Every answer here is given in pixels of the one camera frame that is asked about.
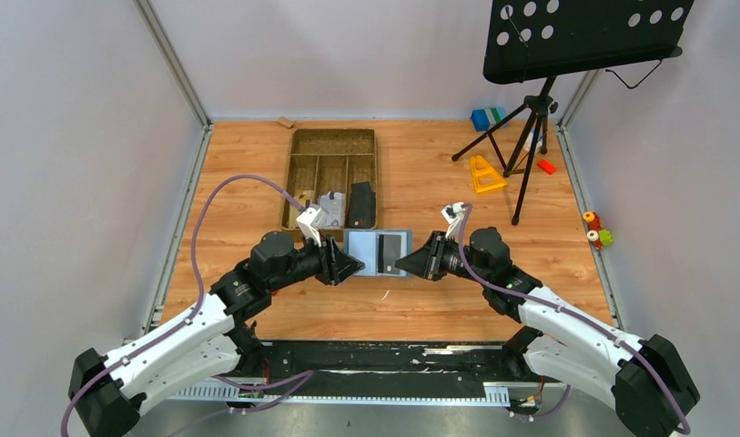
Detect woven compartment tray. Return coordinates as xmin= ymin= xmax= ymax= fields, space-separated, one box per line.
xmin=285 ymin=128 xmax=379 ymax=241

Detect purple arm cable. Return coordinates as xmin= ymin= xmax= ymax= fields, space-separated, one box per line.
xmin=456 ymin=203 xmax=692 ymax=437
xmin=60 ymin=175 xmax=308 ymax=437

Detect white slotted cable duct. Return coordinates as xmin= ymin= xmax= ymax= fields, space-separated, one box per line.
xmin=170 ymin=381 xmax=512 ymax=406

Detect red block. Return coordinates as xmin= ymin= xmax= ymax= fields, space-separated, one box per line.
xmin=537 ymin=159 xmax=557 ymax=175

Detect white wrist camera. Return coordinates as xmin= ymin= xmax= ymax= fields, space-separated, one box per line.
xmin=441 ymin=202 xmax=471 ymax=241
xmin=296 ymin=204 xmax=328 ymax=247

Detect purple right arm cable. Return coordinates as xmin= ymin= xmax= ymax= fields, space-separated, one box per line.
xmin=456 ymin=203 xmax=692 ymax=437

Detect white card in tray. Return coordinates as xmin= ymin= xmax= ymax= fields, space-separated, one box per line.
xmin=317 ymin=191 xmax=346 ymax=229

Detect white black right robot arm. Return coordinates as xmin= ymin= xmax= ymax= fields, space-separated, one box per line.
xmin=395 ymin=227 xmax=701 ymax=436

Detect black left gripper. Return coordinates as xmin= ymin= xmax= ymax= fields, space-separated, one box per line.
xmin=269 ymin=228 xmax=366 ymax=292

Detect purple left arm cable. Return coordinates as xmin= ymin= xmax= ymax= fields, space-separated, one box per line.
xmin=60 ymin=175 xmax=308 ymax=437

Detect tan cards in tray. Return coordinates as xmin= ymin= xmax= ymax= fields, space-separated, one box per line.
xmin=293 ymin=189 xmax=315 ymax=208

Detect colourful toy stack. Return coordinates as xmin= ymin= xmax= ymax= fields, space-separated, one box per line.
xmin=582 ymin=210 xmax=614 ymax=249

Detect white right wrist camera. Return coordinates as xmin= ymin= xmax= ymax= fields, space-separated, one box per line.
xmin=441 ymin=202 xmax=471 ymax=241

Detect small cardboard scrap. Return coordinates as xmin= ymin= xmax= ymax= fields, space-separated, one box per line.
xmin=277 ymin=117 xmax=295 ymax=129

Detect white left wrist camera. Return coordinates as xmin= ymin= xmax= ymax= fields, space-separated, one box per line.
xmin=296 ymin=204 xmax=328 ymax=247

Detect black wallet in tray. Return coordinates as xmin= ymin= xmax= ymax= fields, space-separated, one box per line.
xmin=346 ymin=181 xmax=377 ymax=229

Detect blue green block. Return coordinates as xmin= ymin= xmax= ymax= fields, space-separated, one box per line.
xmin=470 ymin=107 xmax=506 ymax=132

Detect black music stand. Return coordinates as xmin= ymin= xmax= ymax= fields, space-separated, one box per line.
xmin=476 ymin=0 xmax=693 ymax=225

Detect yellow triangular toy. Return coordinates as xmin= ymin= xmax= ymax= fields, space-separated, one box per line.
xmin=469 ymin=155 xmax=508 ymax=195

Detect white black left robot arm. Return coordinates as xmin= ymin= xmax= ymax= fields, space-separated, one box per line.
xmin=68 ymin=231 xmax=364 ymax=436

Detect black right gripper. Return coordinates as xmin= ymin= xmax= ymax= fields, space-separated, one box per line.
xmin=395 ymin=231 xmax=490 ymax=286

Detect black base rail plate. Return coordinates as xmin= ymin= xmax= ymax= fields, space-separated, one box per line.
xmin=220 ymin=340 xmax=542 ymax=401

